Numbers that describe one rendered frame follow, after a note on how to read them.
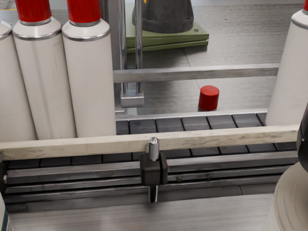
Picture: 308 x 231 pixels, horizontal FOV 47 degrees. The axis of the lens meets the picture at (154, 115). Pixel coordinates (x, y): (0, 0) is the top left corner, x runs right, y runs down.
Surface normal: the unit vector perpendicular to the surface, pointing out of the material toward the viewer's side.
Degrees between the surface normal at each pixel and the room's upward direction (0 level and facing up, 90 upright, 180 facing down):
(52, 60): 90
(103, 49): 90
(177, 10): 70
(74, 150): 90
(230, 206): 0
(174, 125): 0
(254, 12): 0
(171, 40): 90
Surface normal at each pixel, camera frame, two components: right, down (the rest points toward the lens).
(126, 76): 0.11, 0.59
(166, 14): 0.07, 0.26
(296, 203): 0.00, -0.81
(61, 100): 0.74, 0.41
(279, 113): -0.76, 0.37
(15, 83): 0.89, 0.29
